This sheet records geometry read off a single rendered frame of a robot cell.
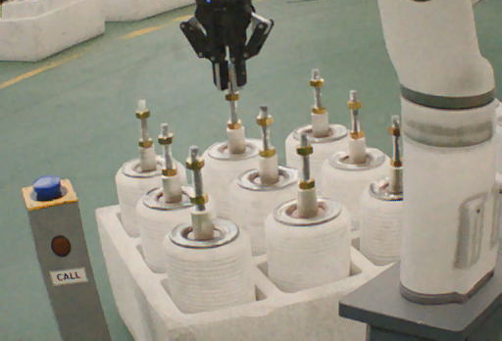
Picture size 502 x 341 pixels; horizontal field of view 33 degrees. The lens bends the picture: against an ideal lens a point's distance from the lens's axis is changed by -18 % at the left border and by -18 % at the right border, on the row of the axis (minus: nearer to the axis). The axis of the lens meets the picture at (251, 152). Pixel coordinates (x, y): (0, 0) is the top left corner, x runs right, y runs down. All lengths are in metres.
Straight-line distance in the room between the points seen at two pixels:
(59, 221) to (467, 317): 0.50
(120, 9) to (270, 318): 2.80
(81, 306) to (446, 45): 0.58
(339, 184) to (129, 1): 2.56
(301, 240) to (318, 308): 0.08
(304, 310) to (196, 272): 0.13
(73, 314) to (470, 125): 0.57
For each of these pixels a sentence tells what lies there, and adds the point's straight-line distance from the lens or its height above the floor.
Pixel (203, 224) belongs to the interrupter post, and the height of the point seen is 0.27.
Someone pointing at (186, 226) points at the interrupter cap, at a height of 0.25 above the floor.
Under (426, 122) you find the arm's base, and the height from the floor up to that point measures 0.46.
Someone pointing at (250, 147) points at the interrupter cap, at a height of 0.25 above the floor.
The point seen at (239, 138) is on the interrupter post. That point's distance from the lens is 1.28.
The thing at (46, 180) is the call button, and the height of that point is 0.33.
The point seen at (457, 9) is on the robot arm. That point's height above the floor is 0.55.
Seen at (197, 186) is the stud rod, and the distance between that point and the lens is 1.03.
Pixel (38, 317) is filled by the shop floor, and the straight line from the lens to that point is 1.43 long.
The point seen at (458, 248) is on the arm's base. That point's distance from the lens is 0.73.
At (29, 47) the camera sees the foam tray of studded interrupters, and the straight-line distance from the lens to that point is 3.36.
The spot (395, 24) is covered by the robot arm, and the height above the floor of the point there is 0.53.
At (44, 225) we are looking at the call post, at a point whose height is 0.29.
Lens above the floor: 0.67
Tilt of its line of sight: 19 degrees down
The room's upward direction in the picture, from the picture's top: 5 degrees counter-clockwise
